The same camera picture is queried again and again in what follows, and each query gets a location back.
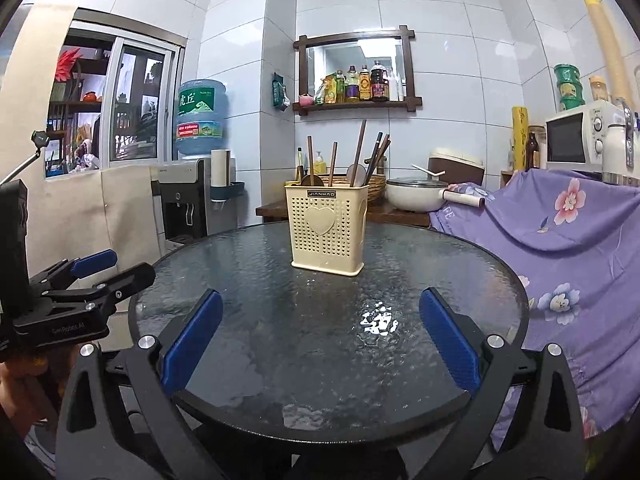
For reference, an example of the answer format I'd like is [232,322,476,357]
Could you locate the white pot with glass lid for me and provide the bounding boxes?
[385,175,486,213]

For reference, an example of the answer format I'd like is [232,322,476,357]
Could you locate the white water dispenser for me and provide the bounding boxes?
[151,157,239,242]

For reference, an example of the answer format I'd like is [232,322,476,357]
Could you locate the green packet on wall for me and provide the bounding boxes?
[271,72,292,111]

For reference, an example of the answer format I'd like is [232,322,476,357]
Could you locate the beige perforated utensil holder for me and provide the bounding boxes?
[284,183,370,277]

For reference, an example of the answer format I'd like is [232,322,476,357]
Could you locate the person's left hand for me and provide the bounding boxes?
[0,352,67,433]

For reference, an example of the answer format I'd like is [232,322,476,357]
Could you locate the teal wall holder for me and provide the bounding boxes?
[209,180,246,204]

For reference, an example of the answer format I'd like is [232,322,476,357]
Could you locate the woven basin sink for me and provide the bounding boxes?
[300,172,387,206]

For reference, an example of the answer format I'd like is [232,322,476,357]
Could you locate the white microwave oven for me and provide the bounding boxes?
[544,99,627,174]

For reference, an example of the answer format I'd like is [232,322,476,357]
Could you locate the white electric kettle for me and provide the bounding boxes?
[602,102,640,187]

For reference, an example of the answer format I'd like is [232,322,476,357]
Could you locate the purple floral cloth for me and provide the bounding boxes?
[429,168,640,453]

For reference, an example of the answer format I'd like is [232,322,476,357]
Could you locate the beige rolled mat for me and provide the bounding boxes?
[579,0,635,107]

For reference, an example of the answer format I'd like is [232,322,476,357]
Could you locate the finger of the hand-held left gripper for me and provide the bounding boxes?
[44,261,157,307]
[29,249,119,292]

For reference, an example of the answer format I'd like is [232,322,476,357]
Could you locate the beige cloth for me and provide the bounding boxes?
[0,164,167,283]

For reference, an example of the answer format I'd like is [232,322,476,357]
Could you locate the brown white rice cooker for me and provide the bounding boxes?
[428,147,486,186]

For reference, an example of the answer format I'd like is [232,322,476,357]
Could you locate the red flower decoration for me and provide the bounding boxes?
[55,47,84,84]

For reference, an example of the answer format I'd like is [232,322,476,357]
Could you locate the black chopstick with gold band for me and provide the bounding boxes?
[364,132,384,186]

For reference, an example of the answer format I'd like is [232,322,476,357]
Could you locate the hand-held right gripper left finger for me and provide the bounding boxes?
[54,288,227,480]

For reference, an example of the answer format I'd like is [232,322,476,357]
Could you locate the brown glass bottle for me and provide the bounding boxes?
[525,129,541,170]

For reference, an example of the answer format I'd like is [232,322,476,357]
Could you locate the sliding glass window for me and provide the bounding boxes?
[44,7,189,179]

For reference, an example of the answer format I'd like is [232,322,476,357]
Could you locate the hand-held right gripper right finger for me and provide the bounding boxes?
[414,286,587,480]

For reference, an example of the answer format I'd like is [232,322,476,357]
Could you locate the blue water jug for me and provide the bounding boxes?
[174,78,229,159]

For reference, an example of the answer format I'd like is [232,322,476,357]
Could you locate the yellow wrap roll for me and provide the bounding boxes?
[510,105,530,171]

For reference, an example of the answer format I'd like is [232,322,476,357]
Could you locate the yellow green seasoning packets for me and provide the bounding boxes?
[314,73,347,105]

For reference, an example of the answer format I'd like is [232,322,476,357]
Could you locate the metal rod with black knob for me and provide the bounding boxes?
[0,129,49,186]

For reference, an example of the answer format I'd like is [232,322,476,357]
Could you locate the dark soy sauce bottle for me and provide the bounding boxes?
[370,60,390,102]

